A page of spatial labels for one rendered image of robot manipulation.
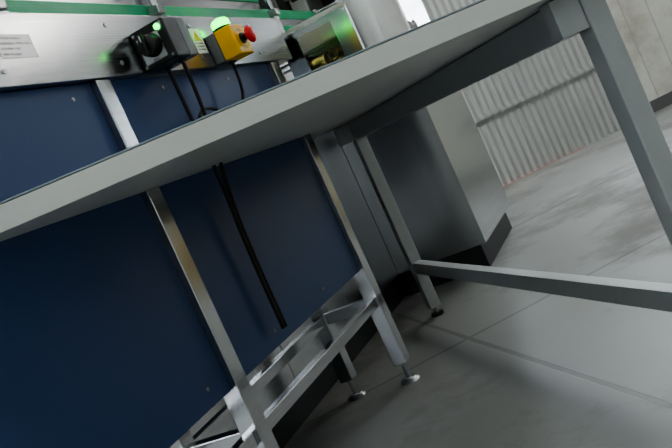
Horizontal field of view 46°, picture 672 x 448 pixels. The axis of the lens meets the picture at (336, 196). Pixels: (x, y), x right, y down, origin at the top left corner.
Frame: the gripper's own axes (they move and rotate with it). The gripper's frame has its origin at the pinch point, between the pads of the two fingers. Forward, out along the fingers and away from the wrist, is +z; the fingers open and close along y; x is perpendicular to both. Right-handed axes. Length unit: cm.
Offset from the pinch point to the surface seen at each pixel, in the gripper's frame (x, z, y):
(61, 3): -5, 3, 98
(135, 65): -3, 17, 87
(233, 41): 4, 15, 57
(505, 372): 25, 111, 39
